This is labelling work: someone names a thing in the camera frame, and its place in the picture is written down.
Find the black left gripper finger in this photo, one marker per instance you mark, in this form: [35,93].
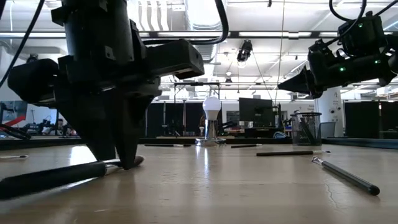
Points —
[96,124]
[127,124]

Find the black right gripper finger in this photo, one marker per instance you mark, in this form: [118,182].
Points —
[300,84]
[305,73]

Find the black pen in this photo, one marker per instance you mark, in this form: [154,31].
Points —
[348,176]
[286,153]

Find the person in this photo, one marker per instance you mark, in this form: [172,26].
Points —
[60,124]

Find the black partition panels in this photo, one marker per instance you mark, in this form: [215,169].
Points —
[360,119]
[192,118]

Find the black mesh pencil cup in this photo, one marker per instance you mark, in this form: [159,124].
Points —
[315,130]

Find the black computer monitor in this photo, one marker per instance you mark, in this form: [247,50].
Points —
[256,112]

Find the grey office chair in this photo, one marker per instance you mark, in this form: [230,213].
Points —
[329,130]

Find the black overhead crossbar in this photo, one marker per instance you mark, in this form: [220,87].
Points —
[233,34]

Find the chrome bulb stand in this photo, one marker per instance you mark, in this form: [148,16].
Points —
[211,137]

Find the white light bulb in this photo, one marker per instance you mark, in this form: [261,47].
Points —
[211,105]

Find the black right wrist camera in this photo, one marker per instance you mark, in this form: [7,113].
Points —
[323,47]

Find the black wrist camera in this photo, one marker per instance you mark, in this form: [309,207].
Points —
[177,59]
[323,47]

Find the round black wall lamp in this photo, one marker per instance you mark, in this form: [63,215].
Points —
[32,57]

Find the black ceiling-hung camera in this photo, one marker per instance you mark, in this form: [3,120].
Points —
[245,49]

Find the dark wall picture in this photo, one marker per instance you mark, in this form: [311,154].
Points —
[18,107]

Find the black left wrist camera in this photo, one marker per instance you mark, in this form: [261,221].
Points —
[177,59]

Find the silver ventilation duct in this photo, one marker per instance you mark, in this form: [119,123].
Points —
[202,18]

